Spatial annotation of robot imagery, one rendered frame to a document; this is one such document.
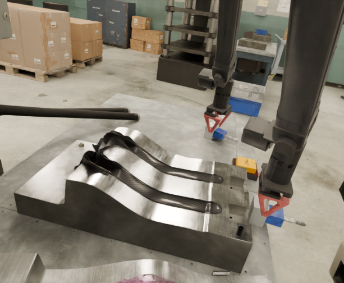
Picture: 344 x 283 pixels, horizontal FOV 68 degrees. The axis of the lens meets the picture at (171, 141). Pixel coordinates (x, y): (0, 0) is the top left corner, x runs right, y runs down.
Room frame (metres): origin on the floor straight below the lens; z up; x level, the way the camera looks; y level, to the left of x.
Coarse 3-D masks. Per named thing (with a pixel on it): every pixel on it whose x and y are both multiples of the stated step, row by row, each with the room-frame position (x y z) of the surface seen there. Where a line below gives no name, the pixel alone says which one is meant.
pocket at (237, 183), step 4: (232, 176) 0.55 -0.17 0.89; (232, 180) 0.55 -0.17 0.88; (236, 180) 0.54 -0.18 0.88; (240, 180) 0.54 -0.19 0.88; (244, 180) 0.54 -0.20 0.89; (232, 184) 0.54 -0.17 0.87; (236, 184) 0.54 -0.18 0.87; (240, 184) 0.54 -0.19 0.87; (244, 184) 0.54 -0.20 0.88; (232, 188) 0.53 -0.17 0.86; (236, 188) 0.53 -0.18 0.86; (240, 188) 0.54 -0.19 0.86; (244, 188) 0.52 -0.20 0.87
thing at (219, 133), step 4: (212, 124) 0.94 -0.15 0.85; (216, 128) 0.93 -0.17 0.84; (204, 132) 0.93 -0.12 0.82; (208, 132) 0.92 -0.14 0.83; (216, 132) 0.91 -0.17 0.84; (220, 132) 0.91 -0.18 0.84; (224, 132) 0.92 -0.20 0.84; (204, 136) 0.93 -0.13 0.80; (208, 136) 0.92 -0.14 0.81; (212, 136) 0.91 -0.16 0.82; (216, 136) 0.91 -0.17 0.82; (220, 136) 0.90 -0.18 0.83; (224, 136) 0.91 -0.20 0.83; (228, 136) 0.90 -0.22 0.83; (236, 140) 0.88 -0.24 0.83
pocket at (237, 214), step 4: (232, 204) 0.44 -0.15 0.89; (232, 208) 0.44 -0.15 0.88; (236, 208) 0.44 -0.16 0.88; (240, 208) 0.44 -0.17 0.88; (244, 208) 0.44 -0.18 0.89; (232, 212) 0.44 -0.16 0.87; (236, 212) 0.44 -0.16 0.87; (240, 212) 0.44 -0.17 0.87; (244, 212) 0.43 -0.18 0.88; (248, 212) 0.43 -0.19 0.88; (232, 216) 0.43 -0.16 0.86; (236, 216) 0.43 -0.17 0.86; (240, 216) 0.43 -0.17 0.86; (244, 216) 0.43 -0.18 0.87; (248, 216) 0.42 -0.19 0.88; (232, 220) 0.42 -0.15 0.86; (236, 220) 0.42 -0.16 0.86; (240, 220) 0.42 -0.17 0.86; (244, 220) 0.42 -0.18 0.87; (248, 220) 0.41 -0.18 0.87; (244, 224) 0.41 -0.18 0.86; (248, 224) 0.40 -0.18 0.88
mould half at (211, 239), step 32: (128, 128) 0.64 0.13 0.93; (64, 160) 0.55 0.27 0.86; (128, 160) 0.50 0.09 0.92; (160, 160) 0.57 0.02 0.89; (192, 160) 0.60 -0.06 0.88; (32, 192) 0.42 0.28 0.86; (64, 192) 0.43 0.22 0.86; (96, 192) 0.38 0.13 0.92; (128, 192) 0.41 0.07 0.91; (192, 192) 0.46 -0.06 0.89; (224, 192) 0.48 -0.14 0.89; (64, 224) 0.39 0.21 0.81; (96, 224) 0.38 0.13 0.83; (128, 224) 0.37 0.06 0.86; (160, 224) 0.36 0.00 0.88; (192, 224) 0.37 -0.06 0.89; (224, 224) 0.38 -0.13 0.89; (192, 256) 0.35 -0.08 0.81; (224, 256) 0.34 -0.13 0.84
